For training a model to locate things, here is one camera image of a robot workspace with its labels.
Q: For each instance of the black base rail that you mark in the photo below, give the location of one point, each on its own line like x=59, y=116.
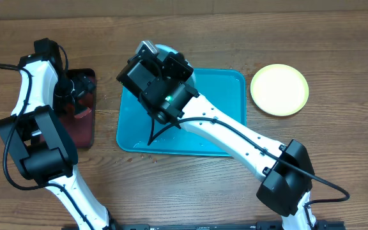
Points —
x=262, y=225

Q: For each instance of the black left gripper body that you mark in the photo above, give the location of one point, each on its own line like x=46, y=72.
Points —
x=71, y=85

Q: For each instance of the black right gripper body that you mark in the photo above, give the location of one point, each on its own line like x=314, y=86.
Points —
x=171, y=68

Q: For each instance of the black and pink sponge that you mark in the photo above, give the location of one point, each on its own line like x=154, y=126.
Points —
x=83, y=113

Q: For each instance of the light blue plate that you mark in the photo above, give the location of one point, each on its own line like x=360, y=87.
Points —
x=163, y=52

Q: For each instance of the teal plastic tray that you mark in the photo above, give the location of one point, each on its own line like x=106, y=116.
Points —
x=225, y=89

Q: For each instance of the dark red water tray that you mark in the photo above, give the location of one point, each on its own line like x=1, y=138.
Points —
x=81, y=130

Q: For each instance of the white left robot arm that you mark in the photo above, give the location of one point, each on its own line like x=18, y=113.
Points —
x=53, y=117

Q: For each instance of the yellow-green plate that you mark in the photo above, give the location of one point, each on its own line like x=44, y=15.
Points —
x=279, y=90

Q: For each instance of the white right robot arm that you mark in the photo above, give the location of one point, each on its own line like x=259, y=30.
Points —
x=284, y=170

